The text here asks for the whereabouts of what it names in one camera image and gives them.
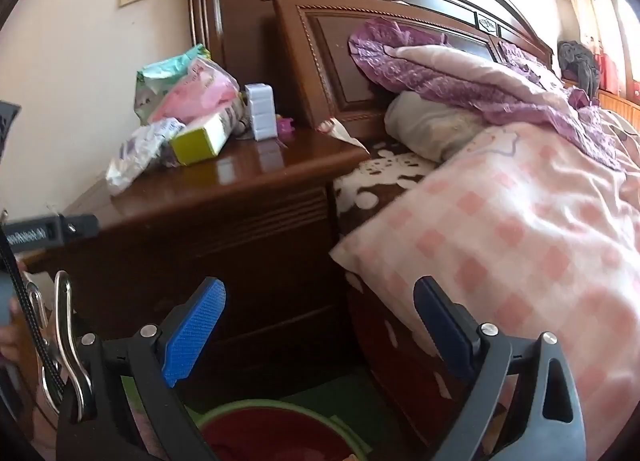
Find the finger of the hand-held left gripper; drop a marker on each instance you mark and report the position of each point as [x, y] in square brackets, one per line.
[80, 227]
[7, 121]

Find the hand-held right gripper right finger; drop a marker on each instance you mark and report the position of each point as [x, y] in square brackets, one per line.
[442, 326]

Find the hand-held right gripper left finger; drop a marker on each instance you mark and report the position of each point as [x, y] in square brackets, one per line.
[195, 326]

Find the purple and white plastic wrapper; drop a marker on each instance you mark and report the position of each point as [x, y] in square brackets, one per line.
[140, 146]

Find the red bin with green rim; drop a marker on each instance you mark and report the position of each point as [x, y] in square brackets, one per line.
[280, 436]

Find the green and white box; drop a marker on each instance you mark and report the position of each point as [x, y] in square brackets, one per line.
[200, 141]

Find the pink plastic bag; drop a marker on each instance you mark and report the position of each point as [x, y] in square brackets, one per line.
[200, 91]

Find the person's left hand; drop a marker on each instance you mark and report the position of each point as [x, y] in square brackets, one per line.
[7, 346]

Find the pink checked quilt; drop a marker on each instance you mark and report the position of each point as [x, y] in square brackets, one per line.
[500, 241]

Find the brown wooden nightstand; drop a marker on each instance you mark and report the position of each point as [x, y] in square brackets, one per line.
[225, 221]

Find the teal plastic packet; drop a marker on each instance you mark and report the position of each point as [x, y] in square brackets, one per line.
[160, 76]

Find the brown dotted blanket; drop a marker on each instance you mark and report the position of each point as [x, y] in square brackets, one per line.
[380, 176]

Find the grey pillow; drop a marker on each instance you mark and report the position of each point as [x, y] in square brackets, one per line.
[430, 126]

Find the white small drawer box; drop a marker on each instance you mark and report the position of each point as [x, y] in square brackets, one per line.
[261, 111]

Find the white paper wrapper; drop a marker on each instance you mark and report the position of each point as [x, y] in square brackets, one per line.
[340, 132]

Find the small pink cup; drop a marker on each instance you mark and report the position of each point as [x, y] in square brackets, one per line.
[286, 126]

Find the purple lace pillow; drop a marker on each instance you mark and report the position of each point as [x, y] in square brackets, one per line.
[520, 56]
[450, 76]

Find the wooden slatted cabinet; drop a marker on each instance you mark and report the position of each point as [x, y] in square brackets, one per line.
[620, 108]

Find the brown wooden headboard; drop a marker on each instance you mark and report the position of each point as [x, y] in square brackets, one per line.
[300, 41]

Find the dark cloth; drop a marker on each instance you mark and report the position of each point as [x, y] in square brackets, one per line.
[577, 63]

